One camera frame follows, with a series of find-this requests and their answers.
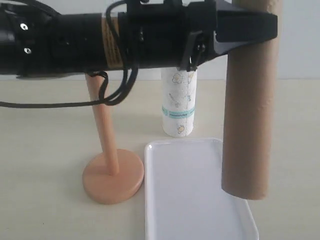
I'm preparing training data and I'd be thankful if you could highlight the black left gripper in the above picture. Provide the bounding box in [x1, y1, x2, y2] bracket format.
[118, 0, 233, 71]

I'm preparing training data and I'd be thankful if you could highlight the brown cardboard tube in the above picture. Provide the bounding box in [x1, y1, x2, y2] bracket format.
[221, 0, 283, 201]

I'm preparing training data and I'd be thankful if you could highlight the printed white paper towel roll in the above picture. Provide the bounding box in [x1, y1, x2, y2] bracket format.
[161, 67, 198, 138]

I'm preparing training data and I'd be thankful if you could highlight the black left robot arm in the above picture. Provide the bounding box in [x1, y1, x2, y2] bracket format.
[0, 0, 278, 79]

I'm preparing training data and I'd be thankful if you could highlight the wooden paper towel holder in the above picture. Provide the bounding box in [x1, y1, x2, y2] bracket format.
[81, 70, 146, 206]

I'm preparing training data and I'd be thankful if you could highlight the white rectangular plastic tray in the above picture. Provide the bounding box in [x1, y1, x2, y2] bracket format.
[144, 137, 260, 240]

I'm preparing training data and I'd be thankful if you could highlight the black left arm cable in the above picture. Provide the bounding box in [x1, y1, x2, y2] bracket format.
[0, 0, 140, 109]

